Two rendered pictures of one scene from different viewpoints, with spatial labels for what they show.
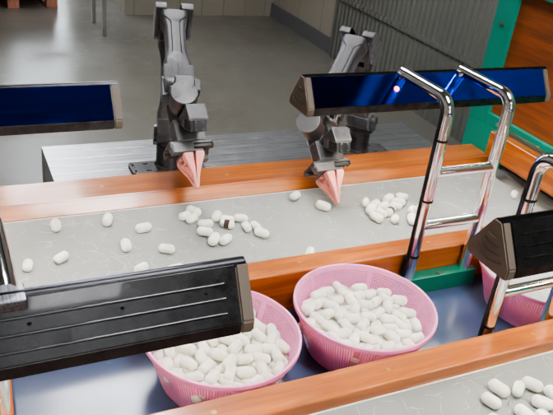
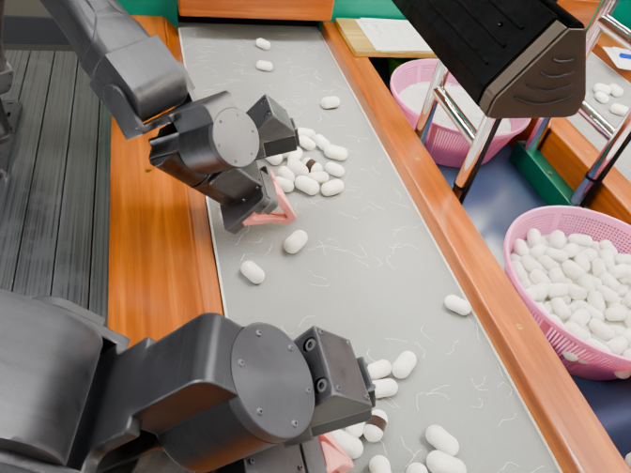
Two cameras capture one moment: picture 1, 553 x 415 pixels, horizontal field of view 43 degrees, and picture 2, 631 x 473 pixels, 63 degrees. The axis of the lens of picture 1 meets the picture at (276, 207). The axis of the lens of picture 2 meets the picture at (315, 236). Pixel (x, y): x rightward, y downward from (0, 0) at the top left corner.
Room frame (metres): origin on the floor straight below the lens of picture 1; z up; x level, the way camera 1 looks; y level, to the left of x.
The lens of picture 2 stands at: (1.39, 0.35, 1.23)
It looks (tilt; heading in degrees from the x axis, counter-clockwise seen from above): 45 degrees down; 276
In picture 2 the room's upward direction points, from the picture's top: 12 degrees clockwise
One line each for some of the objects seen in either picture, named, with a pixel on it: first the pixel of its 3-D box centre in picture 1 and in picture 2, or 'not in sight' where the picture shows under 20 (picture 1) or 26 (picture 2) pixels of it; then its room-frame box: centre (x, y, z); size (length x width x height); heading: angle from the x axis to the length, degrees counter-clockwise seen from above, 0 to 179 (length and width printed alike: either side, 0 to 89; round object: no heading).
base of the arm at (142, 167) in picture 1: (167, 155); not in sight; (1.72, 0.31, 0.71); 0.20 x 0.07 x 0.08; 118
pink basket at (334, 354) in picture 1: (360, 324); (587, 297); (1.06, -0.18, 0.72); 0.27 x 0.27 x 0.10
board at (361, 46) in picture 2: not in sight; (417, 38); (1.38, -0.76, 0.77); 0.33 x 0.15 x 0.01; 28
